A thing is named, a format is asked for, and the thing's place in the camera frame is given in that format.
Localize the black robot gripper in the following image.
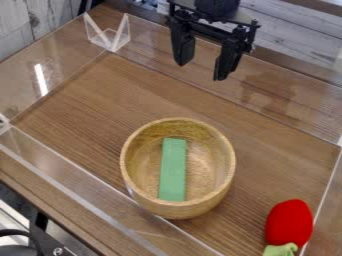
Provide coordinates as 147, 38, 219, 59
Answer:
167, 0, 261, 81

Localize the red plush strawberry toy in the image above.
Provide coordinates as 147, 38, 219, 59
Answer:
262, 199, 314, 256

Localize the round wooden bowl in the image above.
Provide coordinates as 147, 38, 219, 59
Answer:
121, 117, 237, 219

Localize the green rectangular block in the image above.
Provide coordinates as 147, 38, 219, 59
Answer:
158, 138, 187, 202

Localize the clear acrylic front barrier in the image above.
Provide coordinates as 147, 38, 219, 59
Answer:
0, 115, 223, 256

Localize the clear acrylic barrier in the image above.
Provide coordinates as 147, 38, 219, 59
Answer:
0, 115, 223, 256
300, 136, 342, 256

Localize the clear acrylic right barrier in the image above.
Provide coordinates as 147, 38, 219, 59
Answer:
300, 136, 342, 256

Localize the clear acrylic corner bracket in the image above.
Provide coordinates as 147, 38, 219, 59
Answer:
83, 13, 131, 53

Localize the black table frame bracket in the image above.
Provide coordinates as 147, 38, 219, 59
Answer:
30, 212, 77, 256

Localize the black cable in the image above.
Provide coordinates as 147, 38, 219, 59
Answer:
0, 228, 32, 256

